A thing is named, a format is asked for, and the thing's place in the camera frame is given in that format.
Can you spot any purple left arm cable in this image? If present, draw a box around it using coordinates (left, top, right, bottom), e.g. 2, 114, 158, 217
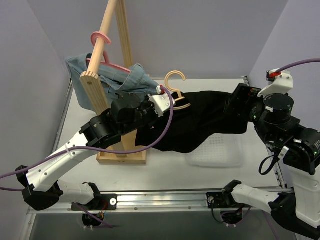
0, 86, 174, 228

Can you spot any aluminium right side rail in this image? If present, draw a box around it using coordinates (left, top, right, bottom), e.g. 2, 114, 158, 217
243, 76, 296, 191

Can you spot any white perforated plastic basket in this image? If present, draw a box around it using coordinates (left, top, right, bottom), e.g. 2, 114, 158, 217
185, 133, 244, 168

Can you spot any aluminium front rail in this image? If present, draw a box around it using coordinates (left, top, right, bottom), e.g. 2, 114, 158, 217
27, 187, 296, 216

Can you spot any wooden clothes rack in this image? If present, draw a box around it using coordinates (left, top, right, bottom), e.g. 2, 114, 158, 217
79, 0, 147, 165

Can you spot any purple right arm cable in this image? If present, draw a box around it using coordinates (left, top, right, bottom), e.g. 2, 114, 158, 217
279, 57, 320, 73

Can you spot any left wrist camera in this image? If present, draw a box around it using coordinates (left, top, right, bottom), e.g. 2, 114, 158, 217
149, 85, 171, 118

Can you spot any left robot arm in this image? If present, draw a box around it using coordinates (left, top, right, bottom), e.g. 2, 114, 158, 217
16, 93, 170, 211

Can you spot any aluminium rail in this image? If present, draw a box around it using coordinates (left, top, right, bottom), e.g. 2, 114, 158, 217
243, 76, 296, 191
27, 187, 296, 216

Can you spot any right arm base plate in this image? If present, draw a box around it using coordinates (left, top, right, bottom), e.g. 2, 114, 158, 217
206, 191, 252, 226

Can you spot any black skirt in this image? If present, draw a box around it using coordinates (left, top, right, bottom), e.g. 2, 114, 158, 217
134, 91, 249, 154

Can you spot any beige plastic hanger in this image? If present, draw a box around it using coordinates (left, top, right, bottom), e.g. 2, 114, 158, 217
164, 70, 191, 111

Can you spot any light blue denim shirt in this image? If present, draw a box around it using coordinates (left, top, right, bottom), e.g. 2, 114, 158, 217
65, 53, 159, 111

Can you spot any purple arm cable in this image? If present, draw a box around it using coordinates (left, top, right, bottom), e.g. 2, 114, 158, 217
0, 86, 174, 228
279, 57, 320, 73

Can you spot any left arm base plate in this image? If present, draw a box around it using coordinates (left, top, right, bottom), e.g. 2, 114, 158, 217
71, 193, 118, 229

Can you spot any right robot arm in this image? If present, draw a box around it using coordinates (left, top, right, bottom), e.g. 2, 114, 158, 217
222, 83, 320, 240

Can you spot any pink plastic hanger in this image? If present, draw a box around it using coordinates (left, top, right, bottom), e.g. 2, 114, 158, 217
90, 31, 131, 74

